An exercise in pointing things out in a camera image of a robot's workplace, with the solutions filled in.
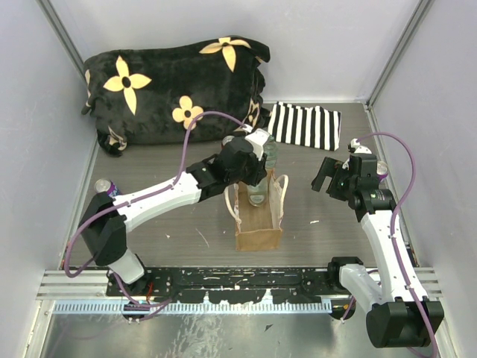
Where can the white slotted cable duct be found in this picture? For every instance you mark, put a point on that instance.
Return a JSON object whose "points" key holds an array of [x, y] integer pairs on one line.
{"points": [[120, 307]]}

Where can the red soda can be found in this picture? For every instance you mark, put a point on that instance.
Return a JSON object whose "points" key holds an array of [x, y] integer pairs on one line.
{"points": [[226, 140]]}

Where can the purple can right side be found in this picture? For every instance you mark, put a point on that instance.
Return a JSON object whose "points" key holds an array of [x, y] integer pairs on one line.
{"points": [[382, 170]]}

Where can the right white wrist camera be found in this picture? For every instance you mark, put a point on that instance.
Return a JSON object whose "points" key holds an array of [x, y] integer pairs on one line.
{"points": [[355, 148]]}

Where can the burlap canvas tote bag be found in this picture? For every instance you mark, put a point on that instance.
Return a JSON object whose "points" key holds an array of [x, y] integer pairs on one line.
{"points": [[258, 228]]}

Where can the purple can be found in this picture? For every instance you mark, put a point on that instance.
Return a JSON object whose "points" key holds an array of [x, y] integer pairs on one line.
{"points": [[107, 186], [382, 170]]}

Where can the purple can left side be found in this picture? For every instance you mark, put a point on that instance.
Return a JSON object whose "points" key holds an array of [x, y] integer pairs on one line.
{"points": [[107, 186]]}

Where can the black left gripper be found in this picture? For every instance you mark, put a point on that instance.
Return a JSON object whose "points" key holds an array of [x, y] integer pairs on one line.
{"points": [[259, 170]]}

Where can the black white striped cloth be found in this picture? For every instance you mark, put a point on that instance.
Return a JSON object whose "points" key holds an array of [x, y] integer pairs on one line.
{"points": [[311, 127]]}

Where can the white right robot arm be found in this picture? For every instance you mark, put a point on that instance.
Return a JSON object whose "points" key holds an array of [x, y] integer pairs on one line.
{"points": [[399, 311]]}

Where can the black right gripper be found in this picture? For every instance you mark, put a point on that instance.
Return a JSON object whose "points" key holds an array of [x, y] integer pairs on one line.
{"points": [[330, 167]]}

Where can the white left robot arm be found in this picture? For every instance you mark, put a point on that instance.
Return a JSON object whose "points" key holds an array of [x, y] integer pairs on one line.
{"points": [[107, 221]]}

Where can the glass soda water bottle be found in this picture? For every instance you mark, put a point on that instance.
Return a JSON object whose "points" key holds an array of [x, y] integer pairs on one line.
{"points": [[258, 195]]}

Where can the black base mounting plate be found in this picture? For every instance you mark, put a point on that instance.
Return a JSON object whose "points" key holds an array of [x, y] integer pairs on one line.
{"points": [[237, 285]]}

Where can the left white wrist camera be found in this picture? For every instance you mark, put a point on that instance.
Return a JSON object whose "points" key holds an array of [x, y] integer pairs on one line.
{"points": [[258, 139]]}

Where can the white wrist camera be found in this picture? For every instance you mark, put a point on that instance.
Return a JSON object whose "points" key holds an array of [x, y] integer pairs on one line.
{"points": [[355, 148], [258, 139]]}

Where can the aluminium rail frame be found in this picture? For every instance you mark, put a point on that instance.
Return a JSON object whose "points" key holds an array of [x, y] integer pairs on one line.
{"points": [[93, 283]]}

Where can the black floral plush blanket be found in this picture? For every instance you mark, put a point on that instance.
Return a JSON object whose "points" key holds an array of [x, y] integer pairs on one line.
{"points": [[156, 96]]}

